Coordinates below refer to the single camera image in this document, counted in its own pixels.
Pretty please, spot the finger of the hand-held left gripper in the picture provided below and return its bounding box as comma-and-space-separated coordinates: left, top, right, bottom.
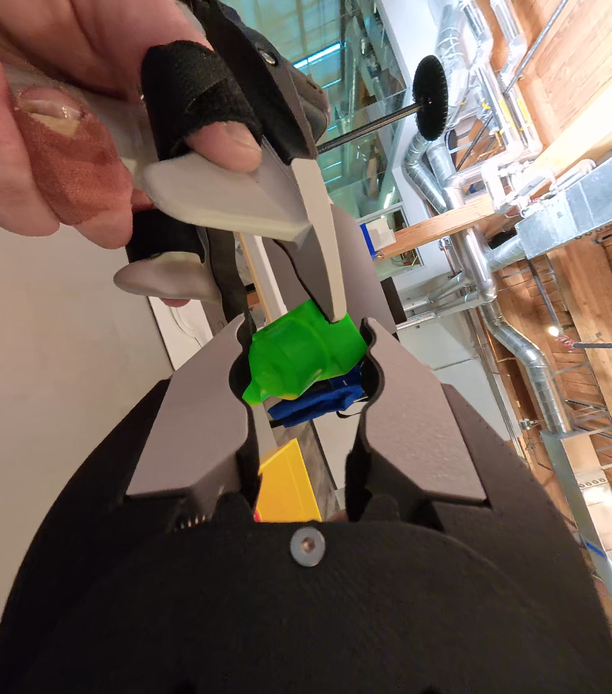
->
257, 138, 350, 325
208, 228, 257, 338

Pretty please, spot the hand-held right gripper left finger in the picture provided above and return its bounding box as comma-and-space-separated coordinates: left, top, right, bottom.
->
126, 314, 262, 507

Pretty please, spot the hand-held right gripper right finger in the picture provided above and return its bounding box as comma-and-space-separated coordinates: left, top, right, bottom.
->
345, 318, 488, 522

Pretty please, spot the yellow plastic bin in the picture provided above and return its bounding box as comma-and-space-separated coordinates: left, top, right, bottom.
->
254, 438, 322, 524

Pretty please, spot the green plastic block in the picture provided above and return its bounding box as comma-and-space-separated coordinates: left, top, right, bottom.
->
242, 299, 369, 407

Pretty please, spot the wood-rimmed black board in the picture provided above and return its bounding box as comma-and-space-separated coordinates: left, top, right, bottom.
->
237, 203, 400, 339

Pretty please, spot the blue and white box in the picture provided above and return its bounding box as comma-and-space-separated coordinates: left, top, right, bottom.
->
359, 214, 397, 262

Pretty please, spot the white board stand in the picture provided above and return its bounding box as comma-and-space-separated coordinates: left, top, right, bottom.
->
148, 295, 231, 370

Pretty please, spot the blue jacket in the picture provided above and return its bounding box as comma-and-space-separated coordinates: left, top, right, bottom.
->
267, 363, 369, 429

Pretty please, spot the silver pipe run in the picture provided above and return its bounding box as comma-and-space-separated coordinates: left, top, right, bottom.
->
404, 0, 569, 434

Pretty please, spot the black pole with round disc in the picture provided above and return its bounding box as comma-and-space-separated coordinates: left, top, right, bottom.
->
317, 54, 449, 154

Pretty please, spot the rectangular metal duct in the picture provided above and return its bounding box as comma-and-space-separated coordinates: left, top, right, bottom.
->
517, 130, 612, 258

